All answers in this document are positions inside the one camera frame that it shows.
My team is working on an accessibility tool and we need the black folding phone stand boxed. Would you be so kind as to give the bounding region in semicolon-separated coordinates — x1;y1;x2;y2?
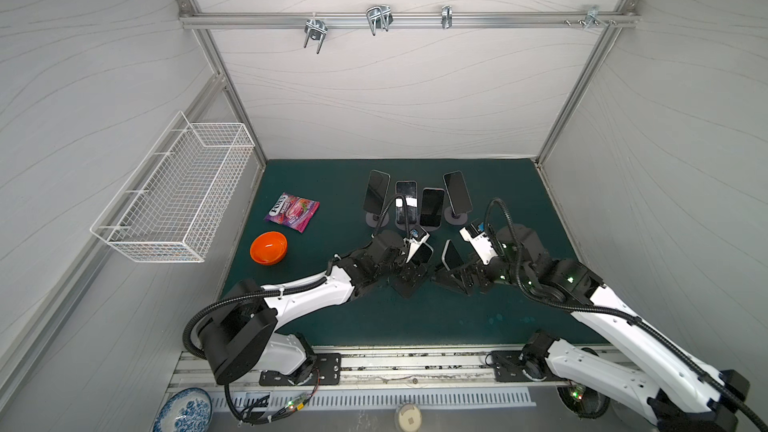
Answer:
390;263;429;299

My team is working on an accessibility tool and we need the black phone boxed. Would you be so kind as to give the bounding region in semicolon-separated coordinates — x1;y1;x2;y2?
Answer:
409;243;434;266

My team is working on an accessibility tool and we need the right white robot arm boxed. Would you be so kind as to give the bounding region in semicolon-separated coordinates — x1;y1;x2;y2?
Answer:
437;198;767;431

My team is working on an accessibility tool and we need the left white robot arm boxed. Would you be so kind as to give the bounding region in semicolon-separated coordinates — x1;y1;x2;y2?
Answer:
182;223;429;386

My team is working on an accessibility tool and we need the front right phone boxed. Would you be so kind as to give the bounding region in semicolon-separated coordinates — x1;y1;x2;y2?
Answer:
441;239;465;271

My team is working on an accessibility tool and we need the grey round stand base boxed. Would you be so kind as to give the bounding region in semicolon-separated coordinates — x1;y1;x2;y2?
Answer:
365;212;390;228

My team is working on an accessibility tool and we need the standing phone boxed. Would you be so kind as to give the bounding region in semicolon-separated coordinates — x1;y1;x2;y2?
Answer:
363;170;390;216
419;187;445;229
395;180;419;228
443;171;473;219

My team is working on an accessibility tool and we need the far left standing phone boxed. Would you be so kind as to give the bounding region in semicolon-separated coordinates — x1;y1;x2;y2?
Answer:
363;170;390;216

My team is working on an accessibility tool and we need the far right standing phone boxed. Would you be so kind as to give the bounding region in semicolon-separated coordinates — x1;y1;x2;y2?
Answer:
443;171;473;219

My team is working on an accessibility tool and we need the purple Fox's candy bag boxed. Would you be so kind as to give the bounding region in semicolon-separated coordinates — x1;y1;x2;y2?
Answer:
264;192;320;233

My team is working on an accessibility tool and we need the orange plastic bowl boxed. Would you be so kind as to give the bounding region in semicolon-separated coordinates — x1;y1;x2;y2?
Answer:
249;231;288;266

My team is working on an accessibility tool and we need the round white puck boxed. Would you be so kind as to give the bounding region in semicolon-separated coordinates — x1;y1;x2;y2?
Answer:
395;403;423;432

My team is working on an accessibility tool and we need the blue white patterned plate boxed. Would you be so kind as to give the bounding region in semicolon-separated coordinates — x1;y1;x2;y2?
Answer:
152;387;213;432

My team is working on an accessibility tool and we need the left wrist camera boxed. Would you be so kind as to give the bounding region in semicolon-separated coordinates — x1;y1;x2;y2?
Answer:
406;228;430;263

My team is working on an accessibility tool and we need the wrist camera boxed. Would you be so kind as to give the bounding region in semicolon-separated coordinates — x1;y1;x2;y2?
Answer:
459;221;498;265
406;228;430;263

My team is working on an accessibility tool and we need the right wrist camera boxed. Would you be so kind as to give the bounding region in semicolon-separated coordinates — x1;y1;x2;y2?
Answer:
459;221;498;265

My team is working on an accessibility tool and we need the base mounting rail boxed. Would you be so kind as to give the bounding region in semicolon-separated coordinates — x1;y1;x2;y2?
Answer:
167;344;631;391

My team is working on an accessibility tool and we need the white wire basket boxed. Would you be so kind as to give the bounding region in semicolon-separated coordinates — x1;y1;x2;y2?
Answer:
90;111;254;263

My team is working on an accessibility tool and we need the aluminium crossbar rail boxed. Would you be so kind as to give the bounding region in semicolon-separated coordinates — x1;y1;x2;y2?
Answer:
176;0;641;33

